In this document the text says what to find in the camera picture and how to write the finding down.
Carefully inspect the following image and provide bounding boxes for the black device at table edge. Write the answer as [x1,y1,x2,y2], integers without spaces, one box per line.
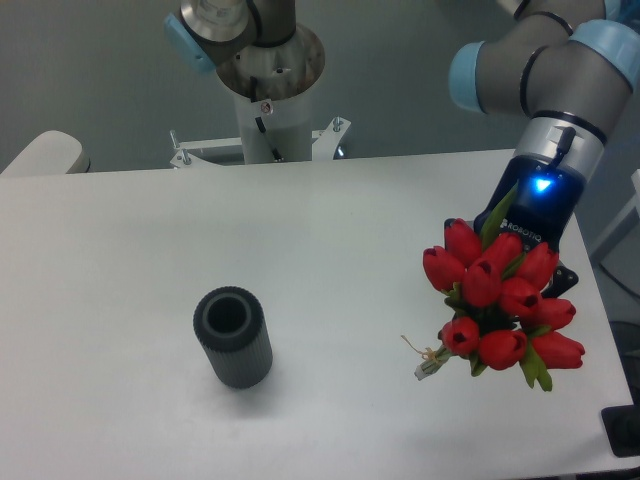
[601,405,639,458]

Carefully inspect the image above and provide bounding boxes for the black cable on pedestal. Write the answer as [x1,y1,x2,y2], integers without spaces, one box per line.
[248,75,285,163]

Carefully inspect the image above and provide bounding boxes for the white pedestal base frame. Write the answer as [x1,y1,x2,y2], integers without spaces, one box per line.
[169,116,352,169]

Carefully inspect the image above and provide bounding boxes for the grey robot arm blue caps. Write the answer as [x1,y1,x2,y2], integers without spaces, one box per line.
[164,1,639,249]

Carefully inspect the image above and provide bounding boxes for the dark grey ribbed vase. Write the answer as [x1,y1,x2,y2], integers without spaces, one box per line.
[193,286,273,389]

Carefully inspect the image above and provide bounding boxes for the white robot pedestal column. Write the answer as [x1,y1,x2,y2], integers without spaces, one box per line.
[214,22,327,164]

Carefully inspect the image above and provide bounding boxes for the beige chair seat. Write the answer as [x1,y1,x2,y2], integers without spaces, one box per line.
[1,130,91,178]

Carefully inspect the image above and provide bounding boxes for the red tulip bouquet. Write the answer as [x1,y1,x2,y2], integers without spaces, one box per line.
[414,187,586,392]

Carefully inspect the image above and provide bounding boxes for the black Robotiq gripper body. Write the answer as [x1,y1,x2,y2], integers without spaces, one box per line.
[473,155,584,252]

